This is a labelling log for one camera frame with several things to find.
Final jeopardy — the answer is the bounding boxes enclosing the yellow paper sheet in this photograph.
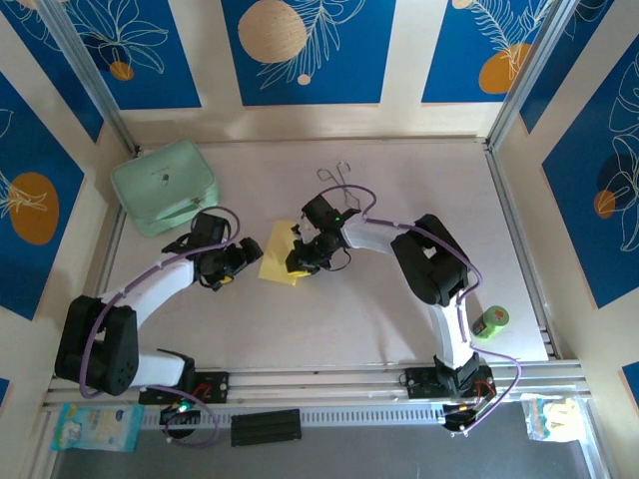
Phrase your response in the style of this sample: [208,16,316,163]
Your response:
[258,219,306,288]

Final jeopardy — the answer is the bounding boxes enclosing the mint green zip pouch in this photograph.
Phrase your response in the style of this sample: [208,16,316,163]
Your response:
[110,139,224,239]

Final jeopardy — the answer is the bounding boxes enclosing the black controller board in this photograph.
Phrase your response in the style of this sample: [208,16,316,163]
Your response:
[438,398,495,439]
[158,401,202,440]

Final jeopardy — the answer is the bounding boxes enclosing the black ribbed block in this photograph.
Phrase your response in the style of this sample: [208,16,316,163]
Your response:
[230,408,304,448]

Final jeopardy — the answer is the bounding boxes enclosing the blue and white wipes packet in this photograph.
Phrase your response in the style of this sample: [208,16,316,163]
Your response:
[49,402,146,454]

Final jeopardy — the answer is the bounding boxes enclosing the clear plastic zip bag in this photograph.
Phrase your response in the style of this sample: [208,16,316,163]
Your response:
[518,392,590,444]

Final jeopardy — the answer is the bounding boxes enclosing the metal wire tongs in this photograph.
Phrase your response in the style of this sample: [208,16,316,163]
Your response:
[317,160,364,212]

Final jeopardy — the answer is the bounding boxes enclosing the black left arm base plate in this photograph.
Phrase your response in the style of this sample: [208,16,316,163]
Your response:
[137,369,231,405]

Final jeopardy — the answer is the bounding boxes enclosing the aluminium side rail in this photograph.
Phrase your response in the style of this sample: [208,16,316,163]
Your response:
[482,141,564,361]
[69,202,129,371]

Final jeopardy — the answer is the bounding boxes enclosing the aluminium frame rail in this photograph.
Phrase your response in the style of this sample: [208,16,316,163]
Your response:
[42,359,588,414]

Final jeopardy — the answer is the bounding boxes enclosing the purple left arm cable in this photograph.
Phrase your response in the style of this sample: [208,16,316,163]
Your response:
[79,205,245,448]

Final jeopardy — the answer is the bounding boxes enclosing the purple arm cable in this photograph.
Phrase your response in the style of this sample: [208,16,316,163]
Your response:
[79,205,245,448]
[319,184,524,435]

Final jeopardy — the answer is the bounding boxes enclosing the grey slotted cable duct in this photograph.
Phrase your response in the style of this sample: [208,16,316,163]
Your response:
[142,404,445,430]

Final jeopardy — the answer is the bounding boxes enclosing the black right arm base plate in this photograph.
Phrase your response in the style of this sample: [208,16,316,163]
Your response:
[404,366,498,400]

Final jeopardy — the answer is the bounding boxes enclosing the blue floral wall poster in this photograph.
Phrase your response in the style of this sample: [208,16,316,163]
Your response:
[0,69,86,321]
[0,0,106,145]
[421,0,555,105]
[541,47,639,310]
[518,0,618,135]
[221,0,398,107]
[62,0,204,111]

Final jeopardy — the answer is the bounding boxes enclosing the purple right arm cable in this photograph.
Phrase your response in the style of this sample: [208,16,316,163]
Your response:
[319,184,524,435]

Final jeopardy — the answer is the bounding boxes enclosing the aluminium corner post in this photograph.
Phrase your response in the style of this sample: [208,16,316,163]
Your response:
[486,0,583,151]
[37,0,141,156]

